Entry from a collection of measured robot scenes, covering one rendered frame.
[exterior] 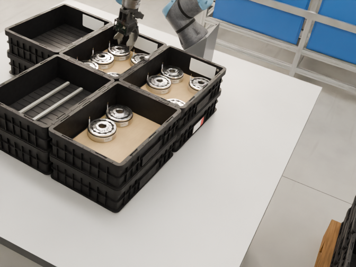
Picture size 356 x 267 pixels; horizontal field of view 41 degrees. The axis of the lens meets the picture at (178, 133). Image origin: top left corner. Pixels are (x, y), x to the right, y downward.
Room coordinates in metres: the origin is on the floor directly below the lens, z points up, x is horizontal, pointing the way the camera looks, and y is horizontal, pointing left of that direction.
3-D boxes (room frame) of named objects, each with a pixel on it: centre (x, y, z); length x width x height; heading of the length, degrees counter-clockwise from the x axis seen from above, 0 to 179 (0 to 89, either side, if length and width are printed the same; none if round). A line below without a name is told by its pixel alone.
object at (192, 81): (1.76, -0.06, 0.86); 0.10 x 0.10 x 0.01
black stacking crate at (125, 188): (1.32, 0.21, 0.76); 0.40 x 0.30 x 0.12; 156
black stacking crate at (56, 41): (1.92, 0.60, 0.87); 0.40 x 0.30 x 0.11; 156
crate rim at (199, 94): (1.68, 0.05, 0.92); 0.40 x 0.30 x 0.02; 156
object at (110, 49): (1.93, 0.33, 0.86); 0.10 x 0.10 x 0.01
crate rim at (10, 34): (1.92, 0.60, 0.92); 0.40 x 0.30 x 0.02; 156
